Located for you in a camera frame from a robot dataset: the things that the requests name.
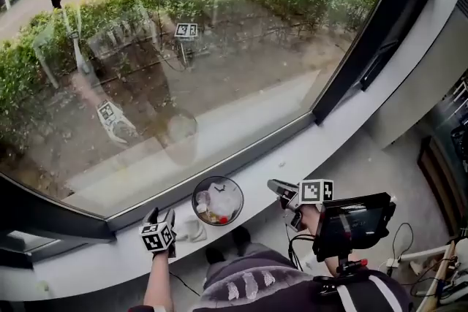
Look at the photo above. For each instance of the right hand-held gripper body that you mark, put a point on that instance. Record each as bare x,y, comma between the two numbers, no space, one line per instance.
315,193

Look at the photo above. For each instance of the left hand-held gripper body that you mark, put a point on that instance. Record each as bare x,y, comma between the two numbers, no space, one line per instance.
157,237

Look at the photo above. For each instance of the white cloth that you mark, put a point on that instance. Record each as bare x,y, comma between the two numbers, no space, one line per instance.
194,229

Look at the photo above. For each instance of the round black trash bin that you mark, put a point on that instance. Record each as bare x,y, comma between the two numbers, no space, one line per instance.
218,201

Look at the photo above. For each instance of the person's right forearm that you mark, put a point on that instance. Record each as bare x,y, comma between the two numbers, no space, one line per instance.
314,226

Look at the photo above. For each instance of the person's left forearm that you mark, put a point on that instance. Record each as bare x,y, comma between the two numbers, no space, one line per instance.
158,279

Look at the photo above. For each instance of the black chest-mounted monitor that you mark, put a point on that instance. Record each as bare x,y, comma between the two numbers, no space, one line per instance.
352,224

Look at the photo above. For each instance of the person's black shoe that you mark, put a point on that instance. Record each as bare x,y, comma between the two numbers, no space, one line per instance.
241,237
215,255

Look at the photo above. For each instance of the person's grey trousers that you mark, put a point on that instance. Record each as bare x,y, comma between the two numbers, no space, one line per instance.
237,257

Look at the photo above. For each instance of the person's dark printed shirt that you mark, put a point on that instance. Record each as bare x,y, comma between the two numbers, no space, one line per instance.
278,288

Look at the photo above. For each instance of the white power strip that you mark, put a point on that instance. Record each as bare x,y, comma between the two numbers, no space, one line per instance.
392,262

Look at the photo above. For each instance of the dark wooden cabinet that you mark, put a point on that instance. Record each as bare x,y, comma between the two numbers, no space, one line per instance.
440,179

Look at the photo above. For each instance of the wooden stick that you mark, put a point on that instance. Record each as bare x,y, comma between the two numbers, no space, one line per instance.
443,275

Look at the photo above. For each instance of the black monitor mount red knob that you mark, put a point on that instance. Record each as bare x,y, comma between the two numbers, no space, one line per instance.
351,264

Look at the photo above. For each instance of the black window frame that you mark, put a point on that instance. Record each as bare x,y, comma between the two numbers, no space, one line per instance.
387,29

